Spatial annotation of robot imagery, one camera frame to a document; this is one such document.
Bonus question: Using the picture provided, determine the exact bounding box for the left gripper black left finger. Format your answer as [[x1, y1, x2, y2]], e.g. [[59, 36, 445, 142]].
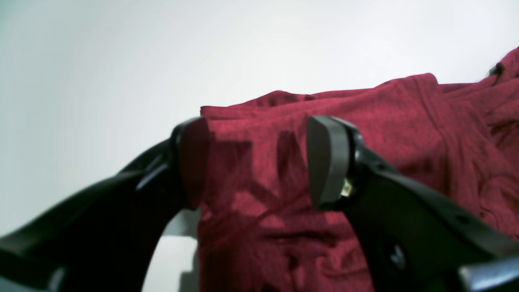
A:
[[0, 117, 210, 292]]

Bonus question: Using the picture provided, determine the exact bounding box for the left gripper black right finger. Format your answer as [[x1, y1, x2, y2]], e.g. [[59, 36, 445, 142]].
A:
[[306, 115, 519, 292]]

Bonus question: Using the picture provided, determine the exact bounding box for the dark red long-sleeve T-shirt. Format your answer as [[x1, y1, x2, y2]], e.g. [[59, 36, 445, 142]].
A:
[[197, 47, 519, 292]]

